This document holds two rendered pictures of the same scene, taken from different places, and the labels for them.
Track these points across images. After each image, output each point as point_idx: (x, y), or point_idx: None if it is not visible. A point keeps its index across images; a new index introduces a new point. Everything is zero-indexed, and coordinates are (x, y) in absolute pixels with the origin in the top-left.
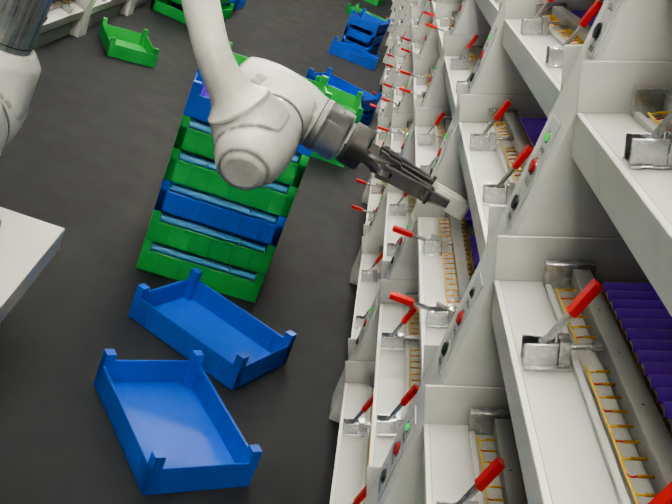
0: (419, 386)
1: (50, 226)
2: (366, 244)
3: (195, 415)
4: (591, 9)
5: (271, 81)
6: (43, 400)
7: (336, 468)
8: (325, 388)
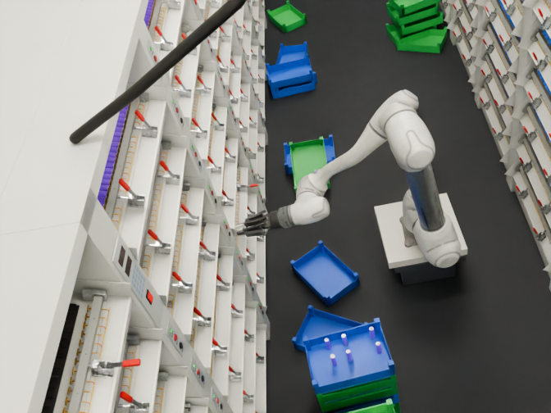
0: None
1: (393, 260)
2: None
3: (320, 289)
4: (214, 115)
5: (311, 195)
6: (369, 265)
7: (264, 263)
8: (274, 342)
